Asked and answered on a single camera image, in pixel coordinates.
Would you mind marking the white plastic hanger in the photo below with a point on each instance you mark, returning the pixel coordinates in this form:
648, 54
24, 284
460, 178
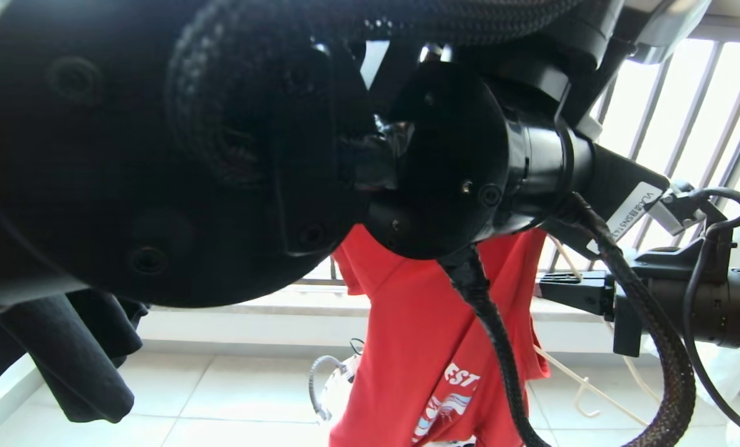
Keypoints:
587, 388

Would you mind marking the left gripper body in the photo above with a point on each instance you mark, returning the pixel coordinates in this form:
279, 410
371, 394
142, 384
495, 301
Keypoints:
547, 171

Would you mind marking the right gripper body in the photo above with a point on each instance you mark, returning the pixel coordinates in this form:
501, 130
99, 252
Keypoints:
705, 310

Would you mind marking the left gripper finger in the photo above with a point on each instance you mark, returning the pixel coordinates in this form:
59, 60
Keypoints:
578, 292

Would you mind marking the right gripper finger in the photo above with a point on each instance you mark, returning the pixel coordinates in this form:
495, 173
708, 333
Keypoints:
677, 208

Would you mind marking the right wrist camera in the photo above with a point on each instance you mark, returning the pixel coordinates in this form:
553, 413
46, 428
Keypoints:
668, 261

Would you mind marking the red printed t-shirt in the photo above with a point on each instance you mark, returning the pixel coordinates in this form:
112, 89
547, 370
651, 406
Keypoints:
413, 347

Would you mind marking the black garment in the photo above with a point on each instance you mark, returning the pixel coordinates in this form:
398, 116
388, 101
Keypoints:
72, 366

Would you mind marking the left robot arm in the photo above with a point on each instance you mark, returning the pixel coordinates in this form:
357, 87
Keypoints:
128, 155

